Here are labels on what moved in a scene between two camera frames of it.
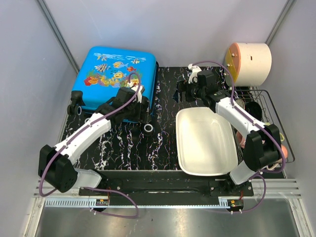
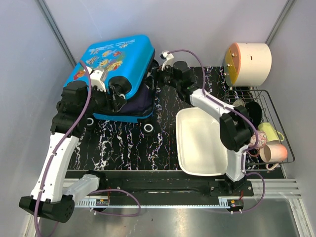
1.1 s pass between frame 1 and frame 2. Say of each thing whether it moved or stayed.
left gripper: moved
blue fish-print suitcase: moved
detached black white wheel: stayed
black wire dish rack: stayed
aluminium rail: stayed
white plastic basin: stayed
